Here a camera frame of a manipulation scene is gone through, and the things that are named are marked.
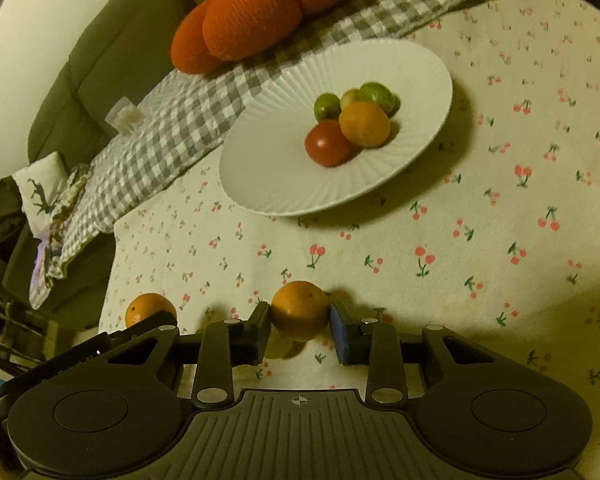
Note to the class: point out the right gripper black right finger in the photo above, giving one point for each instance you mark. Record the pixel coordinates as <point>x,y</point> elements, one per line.
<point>376,345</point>

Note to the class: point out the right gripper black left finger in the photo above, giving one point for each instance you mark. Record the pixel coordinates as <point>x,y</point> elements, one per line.
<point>225,345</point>

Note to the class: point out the small orange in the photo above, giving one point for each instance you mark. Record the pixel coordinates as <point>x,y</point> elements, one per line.
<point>300,310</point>

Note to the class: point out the large orange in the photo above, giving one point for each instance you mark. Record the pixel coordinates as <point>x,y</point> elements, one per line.
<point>145,306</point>

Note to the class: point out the red tomato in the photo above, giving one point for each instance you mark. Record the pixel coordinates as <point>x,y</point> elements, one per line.
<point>326,145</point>

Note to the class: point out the green tomato fruit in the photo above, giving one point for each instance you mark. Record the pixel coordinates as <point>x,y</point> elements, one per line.
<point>327,107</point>

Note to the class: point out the yellow fruit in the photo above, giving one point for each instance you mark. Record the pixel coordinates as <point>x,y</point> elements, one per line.
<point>349,97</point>

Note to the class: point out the dark floral fabric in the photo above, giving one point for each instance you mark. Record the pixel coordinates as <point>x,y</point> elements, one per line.
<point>62,212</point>

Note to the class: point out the cherry print tablecloth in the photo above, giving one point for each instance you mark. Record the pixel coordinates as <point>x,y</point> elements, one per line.
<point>493,232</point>

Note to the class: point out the white ribbed plate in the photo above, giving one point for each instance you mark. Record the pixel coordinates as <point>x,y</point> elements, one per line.
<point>264,167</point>

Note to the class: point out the white printed pillow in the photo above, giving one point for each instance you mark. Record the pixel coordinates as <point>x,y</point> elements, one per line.
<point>39,185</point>

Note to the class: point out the grey checkered blanket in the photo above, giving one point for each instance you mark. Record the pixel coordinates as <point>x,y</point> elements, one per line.
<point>351,20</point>

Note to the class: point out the clear cotton swab box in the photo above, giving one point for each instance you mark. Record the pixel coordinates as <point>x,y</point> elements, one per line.
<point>125,117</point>

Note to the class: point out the dark green sofa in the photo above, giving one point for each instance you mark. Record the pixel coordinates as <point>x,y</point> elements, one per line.
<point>105,60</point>

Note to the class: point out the orange pumpkin cushion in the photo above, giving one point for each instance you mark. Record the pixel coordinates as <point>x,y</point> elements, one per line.
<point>220,31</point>

